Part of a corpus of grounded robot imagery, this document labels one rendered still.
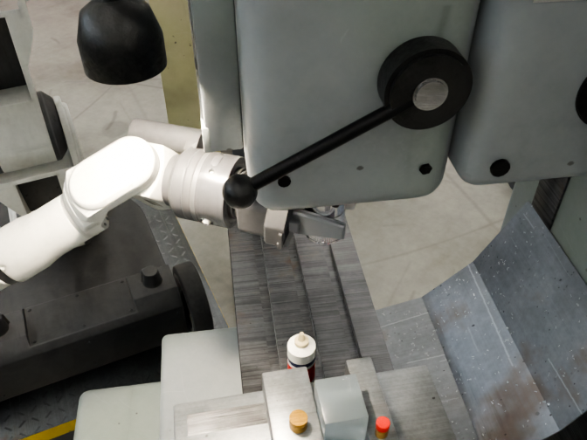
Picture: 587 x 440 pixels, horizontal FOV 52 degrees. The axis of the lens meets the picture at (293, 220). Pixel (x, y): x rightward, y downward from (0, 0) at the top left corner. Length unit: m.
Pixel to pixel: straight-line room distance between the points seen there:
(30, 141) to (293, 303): 0.61
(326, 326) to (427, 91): 0.59
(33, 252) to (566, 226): 0.72
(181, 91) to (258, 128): 2.06
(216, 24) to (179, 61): 1.96
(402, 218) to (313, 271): 1.55
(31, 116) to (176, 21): 1.26
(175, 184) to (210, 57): 0.20
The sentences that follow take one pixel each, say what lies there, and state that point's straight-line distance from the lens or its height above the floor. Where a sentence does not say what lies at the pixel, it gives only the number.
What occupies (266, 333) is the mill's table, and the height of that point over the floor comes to 0.90.
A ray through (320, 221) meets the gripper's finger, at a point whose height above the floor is 1.24.
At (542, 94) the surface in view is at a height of 1.44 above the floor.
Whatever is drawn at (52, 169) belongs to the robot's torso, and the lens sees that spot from 1.36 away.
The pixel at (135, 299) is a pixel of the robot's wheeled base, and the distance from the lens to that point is 1.47.
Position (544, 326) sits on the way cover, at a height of 1.00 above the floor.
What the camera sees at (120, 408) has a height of 0.71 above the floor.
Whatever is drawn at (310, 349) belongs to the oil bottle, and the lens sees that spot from 0.86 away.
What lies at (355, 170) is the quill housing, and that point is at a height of 1.36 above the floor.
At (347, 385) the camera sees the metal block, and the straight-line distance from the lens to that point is 0.76.
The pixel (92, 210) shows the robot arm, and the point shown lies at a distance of 0.73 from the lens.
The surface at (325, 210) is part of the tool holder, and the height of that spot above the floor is 1.25.
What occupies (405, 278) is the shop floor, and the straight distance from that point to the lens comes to 2.34.
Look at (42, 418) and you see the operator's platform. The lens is 1.60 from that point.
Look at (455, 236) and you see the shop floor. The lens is 2.56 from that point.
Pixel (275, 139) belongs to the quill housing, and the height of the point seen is 1.40.
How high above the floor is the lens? 1.69
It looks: 42 degrees down
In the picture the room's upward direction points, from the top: straight up
